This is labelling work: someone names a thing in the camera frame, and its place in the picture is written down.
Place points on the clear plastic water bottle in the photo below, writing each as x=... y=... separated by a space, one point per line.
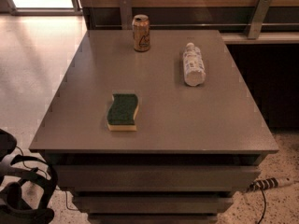
x=194 y=69

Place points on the green and yellow sponge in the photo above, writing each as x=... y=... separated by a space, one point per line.
x=121 y=114

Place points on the grey drawer cabinet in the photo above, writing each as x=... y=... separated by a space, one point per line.
x=194 y=147

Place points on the gold soda can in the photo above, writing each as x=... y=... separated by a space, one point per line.
x=141 y=32

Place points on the left metal wall bracket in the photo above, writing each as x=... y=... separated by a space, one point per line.
x=126 y=14

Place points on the metal wall bracket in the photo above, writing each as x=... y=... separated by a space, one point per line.
x=256 y=22
x=126 y=14

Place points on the wooden wall shelf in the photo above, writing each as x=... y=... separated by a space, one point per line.
x=263 y=38

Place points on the striped black white cable plug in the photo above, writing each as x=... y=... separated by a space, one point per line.
x=270 y=183

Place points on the black robot base with straps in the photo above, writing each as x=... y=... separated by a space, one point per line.
x=13 y=208

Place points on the right metal wall bracket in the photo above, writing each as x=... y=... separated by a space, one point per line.
x=256 y=22

